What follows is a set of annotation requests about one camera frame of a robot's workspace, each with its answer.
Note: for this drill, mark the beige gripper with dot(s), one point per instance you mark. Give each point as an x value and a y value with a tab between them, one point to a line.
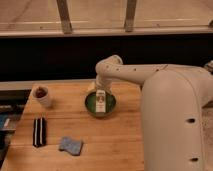
95	85

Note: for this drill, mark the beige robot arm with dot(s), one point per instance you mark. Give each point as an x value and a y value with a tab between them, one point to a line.
171	106

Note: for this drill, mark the white green carton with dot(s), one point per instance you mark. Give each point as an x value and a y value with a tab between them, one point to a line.
100	101

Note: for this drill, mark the green bowl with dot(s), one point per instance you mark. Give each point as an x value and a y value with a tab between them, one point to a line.
90	104

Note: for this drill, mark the white cup with red contents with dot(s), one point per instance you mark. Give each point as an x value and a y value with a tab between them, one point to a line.
41	94

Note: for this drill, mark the blue sponge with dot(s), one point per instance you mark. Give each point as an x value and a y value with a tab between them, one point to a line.
70	145

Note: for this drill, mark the black white striped cloth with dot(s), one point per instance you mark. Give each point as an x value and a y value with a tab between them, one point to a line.
39	132

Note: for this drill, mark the dark clutter at left edge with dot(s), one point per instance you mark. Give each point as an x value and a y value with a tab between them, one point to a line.
9	117

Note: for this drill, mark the right metal window post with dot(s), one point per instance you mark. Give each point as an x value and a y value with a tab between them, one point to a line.
130	15

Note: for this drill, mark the metal window post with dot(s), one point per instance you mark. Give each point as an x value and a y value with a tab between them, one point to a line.
64	16
130	15

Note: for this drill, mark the left metal window post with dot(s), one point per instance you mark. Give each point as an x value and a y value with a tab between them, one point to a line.
64	16

